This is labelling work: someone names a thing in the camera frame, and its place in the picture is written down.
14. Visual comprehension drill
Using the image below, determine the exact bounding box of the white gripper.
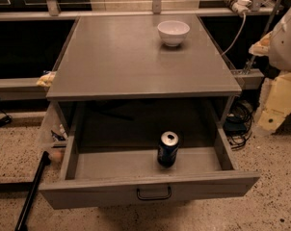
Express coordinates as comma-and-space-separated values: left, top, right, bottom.
249, 32, 291, 133

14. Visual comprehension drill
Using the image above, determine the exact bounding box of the blue pepsi can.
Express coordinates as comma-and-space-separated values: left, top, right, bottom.
157, 131, 179, 167

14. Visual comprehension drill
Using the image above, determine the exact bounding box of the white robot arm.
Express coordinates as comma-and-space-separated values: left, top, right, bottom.
249, 7, 291, 134

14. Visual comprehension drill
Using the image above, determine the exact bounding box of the grey cabinet counter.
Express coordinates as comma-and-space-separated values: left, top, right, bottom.
45, 13, 243, 137

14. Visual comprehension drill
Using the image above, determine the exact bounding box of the open grey top drawer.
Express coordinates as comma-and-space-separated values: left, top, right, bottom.
40, 127, 260, 209

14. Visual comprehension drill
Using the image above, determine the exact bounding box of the white power strip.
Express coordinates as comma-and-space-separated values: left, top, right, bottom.
223, 0, 251, 16

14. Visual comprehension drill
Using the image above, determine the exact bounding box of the metal diagonal rod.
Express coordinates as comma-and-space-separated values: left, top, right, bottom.
242, 0, 290, 75

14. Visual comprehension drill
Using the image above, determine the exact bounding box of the white ceramic bowl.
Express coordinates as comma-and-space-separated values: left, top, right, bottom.
157, 20, 190, 47

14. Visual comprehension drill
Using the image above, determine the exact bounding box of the clear plastic bag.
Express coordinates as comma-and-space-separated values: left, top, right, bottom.
36, 101, 69, 164

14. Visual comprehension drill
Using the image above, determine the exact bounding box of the yellow crumpled bag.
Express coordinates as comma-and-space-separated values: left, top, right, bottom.
37, 71, 56, 88

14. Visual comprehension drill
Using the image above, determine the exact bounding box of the black pole on floor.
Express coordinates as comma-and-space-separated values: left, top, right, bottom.
14, 151, 51, 231

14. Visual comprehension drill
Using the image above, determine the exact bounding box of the black cable bundle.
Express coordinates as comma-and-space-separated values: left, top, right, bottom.
224, 100, 255, 151

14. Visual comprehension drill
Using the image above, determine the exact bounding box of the white power cable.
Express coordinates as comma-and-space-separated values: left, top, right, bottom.
220, 13, 248, 57

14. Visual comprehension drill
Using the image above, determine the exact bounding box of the black drawer handle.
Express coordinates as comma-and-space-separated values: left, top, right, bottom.
136, 187, 172, 201

